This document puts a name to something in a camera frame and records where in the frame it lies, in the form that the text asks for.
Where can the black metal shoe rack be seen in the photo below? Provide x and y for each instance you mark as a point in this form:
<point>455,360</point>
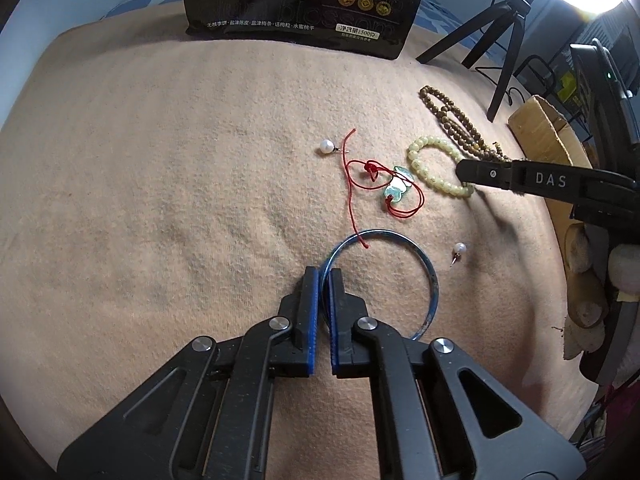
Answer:
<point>537,67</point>

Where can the person's right hand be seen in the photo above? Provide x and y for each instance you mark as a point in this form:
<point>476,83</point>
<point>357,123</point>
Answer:
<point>582,300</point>

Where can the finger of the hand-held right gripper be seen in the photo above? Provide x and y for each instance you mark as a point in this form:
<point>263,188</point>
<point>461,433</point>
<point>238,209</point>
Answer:
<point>500,175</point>

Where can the yellow crate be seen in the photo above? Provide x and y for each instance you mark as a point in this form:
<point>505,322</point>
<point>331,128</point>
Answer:
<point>567,87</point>

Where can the pearl earring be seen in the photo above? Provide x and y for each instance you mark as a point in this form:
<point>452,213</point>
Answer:
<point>459,248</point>
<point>326,147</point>

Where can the black snack bag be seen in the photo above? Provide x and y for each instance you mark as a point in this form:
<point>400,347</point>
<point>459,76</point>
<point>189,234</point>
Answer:
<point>300,10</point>

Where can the blue metal bangle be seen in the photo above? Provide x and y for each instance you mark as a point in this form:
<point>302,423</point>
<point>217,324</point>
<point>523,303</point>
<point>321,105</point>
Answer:
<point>430,270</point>

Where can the cardboard box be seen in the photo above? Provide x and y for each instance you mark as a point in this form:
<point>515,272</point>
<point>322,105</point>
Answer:
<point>540,125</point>

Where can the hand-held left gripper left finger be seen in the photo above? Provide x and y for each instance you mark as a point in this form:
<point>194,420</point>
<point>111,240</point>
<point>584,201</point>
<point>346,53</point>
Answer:
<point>312,320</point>

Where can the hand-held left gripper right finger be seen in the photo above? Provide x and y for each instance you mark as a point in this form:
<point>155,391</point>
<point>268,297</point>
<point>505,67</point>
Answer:
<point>334,325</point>

